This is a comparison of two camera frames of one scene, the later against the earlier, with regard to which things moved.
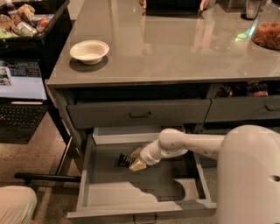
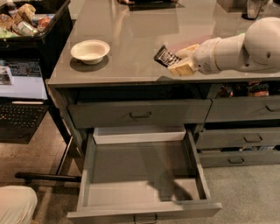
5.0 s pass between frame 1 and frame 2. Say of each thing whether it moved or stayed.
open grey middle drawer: stayed
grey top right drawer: stayed
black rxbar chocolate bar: moved
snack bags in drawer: stayed
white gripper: moved
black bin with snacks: stayed
